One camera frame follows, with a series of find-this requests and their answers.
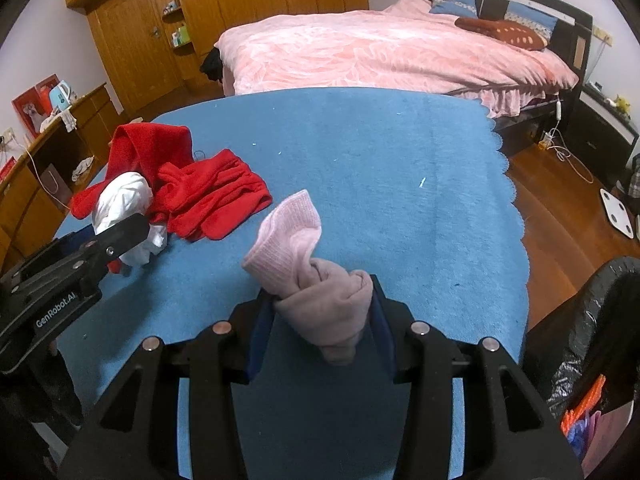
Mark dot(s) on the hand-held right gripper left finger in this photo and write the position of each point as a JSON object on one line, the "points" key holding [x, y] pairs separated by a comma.
{"points": [[261, 345]]}

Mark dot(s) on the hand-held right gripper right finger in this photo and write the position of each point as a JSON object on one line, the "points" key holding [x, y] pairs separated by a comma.
{"points": [[386, 340]]}

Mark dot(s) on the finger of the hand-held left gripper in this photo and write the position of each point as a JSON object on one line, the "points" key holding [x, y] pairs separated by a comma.
{"points": [[75, 239], [125, 234]]}

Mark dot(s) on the white cloth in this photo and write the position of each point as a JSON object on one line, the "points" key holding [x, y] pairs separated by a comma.
{"points": [[122, 197], [62, 120], [82, 167]]}

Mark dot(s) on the pink sock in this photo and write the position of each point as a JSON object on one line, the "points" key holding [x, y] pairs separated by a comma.
{"points": [[325, 305]]}

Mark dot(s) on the black trash bin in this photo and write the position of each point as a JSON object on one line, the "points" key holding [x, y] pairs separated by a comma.
{"points": [[590, 320]]}

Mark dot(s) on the white paper bag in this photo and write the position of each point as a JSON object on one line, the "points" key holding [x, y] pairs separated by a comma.
{"points": [[55, 185]]}

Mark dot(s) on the wooden desk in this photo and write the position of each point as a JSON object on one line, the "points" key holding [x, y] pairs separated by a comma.
{"points": [[15, 195]]}

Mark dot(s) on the red scarf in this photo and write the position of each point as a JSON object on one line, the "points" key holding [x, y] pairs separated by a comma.
{"points": [[135, 145]]}

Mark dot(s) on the red fleece garment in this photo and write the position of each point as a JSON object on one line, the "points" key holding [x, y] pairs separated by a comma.
{"points": [[215, 200]]}

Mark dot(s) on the light blue kettle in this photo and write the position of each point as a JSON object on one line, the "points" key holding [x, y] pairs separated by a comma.
{"points": [[60, 97]]}

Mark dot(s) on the blue tablecloth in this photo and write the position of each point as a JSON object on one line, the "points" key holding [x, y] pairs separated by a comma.
{"points": [[375, 185]]}

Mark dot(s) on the wooden door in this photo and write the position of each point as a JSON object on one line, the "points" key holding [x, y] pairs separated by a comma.
{"points": [[135, 60]]}

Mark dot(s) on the black clothes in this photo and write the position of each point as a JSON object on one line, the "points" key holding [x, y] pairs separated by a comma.
{"points": [[212, 65]]}

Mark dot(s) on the orange plastic item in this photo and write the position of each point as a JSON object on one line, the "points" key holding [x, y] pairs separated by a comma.
{"points": [[582, 402]]}

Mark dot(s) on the white bathroom scale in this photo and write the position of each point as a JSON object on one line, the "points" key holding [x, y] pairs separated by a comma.
{"points": [[617, 212]]}

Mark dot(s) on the bed with pink blanket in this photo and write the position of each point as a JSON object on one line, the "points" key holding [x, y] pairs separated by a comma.
{"points": [[375, 55]]}

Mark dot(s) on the black white nightstand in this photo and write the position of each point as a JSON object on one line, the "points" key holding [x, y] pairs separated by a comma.
{"points": [[595, 145]]}

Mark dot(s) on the plaid bag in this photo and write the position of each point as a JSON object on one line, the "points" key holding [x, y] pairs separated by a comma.
{"points": [[636, 175]]}

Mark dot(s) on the brown dotted pillow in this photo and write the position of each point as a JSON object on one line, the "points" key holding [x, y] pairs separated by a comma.
{"points": [[505, 32]]}

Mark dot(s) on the yellow plush toy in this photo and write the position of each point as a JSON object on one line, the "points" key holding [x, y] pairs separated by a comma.
{"points": [[622, 102]]}

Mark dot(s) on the blue pillow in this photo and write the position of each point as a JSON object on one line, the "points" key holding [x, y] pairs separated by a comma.
{"points": [[457, 5], [530, 17]]}

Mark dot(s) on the dark wooden bed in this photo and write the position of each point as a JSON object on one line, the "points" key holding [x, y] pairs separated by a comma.
{"points": [[492, 10]]}

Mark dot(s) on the white wall socket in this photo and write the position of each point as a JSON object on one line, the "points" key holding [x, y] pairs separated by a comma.
{"points": [[6, 136]]}

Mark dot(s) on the red picture frame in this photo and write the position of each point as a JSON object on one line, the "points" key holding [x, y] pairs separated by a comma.
{"points": [[30, 110]]}

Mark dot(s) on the wall switch strip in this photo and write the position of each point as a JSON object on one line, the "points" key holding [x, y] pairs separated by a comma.
{"points": [[602, 35]]}

